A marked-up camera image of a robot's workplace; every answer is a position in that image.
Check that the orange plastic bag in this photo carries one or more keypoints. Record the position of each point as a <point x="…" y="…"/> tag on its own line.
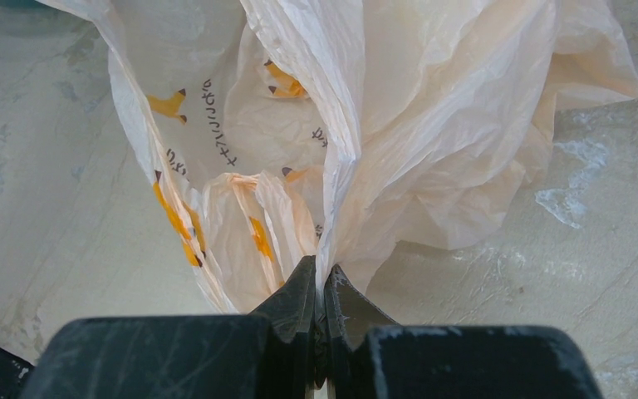
<point x="273" y="130"/>

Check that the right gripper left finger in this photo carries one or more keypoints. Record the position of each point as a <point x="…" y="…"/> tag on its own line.
<point x="287" y="369"/>

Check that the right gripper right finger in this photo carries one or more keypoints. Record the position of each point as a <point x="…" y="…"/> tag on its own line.
<point x="350" y="315"/>

